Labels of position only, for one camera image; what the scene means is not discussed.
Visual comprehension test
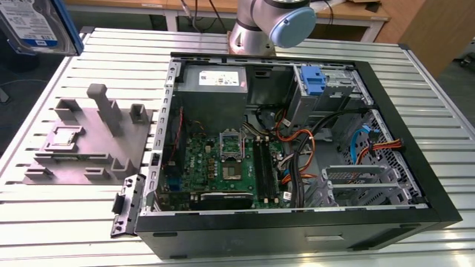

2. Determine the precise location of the orange red power wire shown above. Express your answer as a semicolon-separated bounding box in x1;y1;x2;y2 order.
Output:
359;138;406;165

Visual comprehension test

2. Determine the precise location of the hard disk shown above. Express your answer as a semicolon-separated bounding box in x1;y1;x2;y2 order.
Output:
0;0;85;56

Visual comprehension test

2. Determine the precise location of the metal disk bay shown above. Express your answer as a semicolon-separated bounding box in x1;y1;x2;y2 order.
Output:
320;164;424;208

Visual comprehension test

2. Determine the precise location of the metal socket cover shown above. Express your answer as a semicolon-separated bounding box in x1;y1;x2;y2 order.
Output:
219;129;247;162

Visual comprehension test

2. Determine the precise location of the grey power supply unit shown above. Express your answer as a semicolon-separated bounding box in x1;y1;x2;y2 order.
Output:
174;65;248;133

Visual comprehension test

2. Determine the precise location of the green motherboard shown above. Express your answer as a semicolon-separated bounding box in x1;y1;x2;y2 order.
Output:
159;130;294;211

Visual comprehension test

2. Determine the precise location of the CPU socket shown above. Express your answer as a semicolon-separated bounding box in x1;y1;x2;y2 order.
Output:
222;161;246;182

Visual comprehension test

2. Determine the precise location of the black RAM slot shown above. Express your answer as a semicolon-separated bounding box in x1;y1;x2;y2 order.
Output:
252;135;270;204
262;135;282;204

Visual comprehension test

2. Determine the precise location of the metal drive cage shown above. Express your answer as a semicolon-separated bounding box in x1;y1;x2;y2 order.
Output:
287;63;374;130

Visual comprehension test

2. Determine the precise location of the black graphics card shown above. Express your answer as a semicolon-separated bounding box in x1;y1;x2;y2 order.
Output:
188;191;255;211

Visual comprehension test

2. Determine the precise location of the blue expansion slot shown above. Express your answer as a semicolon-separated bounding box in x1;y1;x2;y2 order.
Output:
167;177;183;193

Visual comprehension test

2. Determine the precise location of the blue drive latch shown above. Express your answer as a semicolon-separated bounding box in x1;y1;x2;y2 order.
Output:
300;66;327;96

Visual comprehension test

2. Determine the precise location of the grey parts rack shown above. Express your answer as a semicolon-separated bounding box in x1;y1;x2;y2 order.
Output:
23;83;154;186

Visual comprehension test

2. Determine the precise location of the black PC case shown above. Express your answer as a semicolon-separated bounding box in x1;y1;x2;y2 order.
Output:
134;51;464;261

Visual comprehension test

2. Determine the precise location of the green RAM stick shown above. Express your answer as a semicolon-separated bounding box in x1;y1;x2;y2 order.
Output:
48;155;97;162

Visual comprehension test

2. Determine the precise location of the light brown board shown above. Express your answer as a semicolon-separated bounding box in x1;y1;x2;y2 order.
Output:
374;0;428;45

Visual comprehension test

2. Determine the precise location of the brown wooden cabinet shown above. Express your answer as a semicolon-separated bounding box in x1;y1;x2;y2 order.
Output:
399;0;475;79

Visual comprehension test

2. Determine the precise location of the black wheeled chair base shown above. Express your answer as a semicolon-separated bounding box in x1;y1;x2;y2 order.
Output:
458;37;475;67

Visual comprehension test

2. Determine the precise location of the orange red wire loop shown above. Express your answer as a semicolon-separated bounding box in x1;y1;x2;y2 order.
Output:
276;107;319;179

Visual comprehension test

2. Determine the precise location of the thin red wire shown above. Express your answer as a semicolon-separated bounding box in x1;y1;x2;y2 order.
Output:
167;106;186;165

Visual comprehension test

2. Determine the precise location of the orange flat wire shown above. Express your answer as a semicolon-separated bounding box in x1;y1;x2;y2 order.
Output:
280;172;318;186

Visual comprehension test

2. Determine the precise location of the black cable bundle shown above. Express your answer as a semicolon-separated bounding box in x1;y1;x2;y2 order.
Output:
288;108;372;209

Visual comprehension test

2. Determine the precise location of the blue data wire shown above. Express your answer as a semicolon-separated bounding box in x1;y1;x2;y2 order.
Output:
348;125;380;165

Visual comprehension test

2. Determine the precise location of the metal card retainer bracket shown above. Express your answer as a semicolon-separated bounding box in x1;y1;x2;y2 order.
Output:
110;174;148;239

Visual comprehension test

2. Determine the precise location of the wooden desk white frame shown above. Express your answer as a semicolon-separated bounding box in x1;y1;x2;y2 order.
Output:
67;0;392;43

